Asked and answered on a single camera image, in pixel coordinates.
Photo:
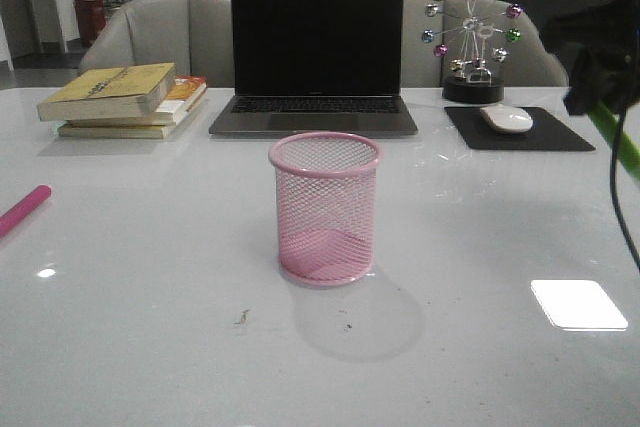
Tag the black mouse pad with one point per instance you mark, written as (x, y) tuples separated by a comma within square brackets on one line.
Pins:
[(541, 132)]

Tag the right grey armchair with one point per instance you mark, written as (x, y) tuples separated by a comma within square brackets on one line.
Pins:
[(514, 52)]

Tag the ferris wheel desk ornament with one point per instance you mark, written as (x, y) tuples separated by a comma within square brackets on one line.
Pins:
[(475, 41)]

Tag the grey armchair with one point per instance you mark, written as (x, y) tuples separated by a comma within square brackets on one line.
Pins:
[(514, 52), (195, 35)]

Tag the orange cover book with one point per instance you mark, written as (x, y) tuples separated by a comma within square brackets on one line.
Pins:
[(187, 92)]

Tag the red trash bin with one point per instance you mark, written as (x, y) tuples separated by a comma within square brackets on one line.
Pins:
[(90, 15)]

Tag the grey laptop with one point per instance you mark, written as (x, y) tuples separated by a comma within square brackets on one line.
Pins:
[(310, 65)]

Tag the pink mesh pen holder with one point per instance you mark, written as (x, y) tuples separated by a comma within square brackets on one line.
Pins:
[(325, 185)]

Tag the left grey armchair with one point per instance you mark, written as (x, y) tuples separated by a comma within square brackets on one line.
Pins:
[(195, 35)]

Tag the bottom beige book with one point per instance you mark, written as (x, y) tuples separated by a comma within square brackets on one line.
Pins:
[(142, 131)]

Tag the pink pen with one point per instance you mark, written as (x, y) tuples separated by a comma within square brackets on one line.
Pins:
[(24, 207)]

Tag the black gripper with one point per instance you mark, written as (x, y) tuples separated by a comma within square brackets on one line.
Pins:
[(606, 69)]

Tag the white computer mouse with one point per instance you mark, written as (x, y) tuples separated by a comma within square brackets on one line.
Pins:
[(507, 119)]

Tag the yellow top book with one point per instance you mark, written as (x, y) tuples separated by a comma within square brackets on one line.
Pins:
[(118, 92)]

